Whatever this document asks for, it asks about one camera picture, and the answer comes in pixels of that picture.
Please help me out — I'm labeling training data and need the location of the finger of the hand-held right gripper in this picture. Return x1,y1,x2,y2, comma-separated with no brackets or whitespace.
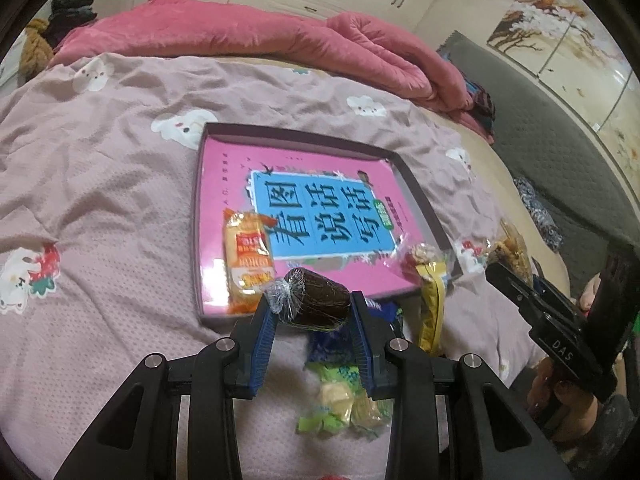
484,260,546,332
531,257,590,323

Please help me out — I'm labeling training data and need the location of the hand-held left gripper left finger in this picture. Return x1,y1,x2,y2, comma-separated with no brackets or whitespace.
52,294,278,480

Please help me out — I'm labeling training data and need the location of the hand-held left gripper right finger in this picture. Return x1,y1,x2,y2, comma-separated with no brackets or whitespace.
349,290,572,480

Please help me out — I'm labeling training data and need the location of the clear packet of brown snacks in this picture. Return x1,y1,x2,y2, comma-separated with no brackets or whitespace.
482,217,536,286

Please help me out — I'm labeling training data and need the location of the green milk candy packet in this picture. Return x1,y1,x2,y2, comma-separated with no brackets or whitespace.
296,360,393,441

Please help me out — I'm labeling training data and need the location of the brown roll snack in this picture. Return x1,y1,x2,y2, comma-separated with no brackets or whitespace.
262,266,353,333

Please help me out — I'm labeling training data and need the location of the yellow snack packet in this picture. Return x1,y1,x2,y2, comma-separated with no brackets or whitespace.
392,241,458,356

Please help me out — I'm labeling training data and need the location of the shallow dark-rimmed cardboard box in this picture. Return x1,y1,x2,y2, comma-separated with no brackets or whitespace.
191,121,463,328

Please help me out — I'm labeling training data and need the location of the person's right hand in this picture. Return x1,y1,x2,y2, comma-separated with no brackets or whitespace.
527,357,608,442

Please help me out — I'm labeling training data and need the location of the blue snack packet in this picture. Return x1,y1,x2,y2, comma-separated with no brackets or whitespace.
305,297,408,366

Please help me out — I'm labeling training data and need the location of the blue patterned cloth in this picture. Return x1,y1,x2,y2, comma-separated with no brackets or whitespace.
512,176,566,253

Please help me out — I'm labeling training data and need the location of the orange rice cracker packet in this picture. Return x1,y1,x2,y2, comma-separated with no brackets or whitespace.
221,210,278,316

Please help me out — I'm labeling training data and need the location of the grey quilted headboard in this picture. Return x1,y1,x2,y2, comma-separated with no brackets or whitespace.
437,32,640,281

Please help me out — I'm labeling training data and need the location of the pink children's book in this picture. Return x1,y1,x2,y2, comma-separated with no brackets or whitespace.
200,147,421,311

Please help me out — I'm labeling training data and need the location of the dark multicoloured garment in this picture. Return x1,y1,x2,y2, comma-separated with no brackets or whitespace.
460,72,498,143

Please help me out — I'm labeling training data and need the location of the pink printed bed sheet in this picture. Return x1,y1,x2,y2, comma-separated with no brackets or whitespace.
0,52,566,480

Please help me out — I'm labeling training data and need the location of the rose pink quilt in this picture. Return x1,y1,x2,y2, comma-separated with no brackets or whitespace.
47,0,493,136

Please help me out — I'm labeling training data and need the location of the brown knitted garment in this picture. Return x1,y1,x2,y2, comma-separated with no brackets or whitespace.
20,17,56,81

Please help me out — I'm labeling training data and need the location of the dark clothes pile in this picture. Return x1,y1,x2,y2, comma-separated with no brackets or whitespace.
42,0,98,48

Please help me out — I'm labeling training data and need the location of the tree blossom wall painting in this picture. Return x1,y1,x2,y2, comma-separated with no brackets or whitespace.
487,0,640,171

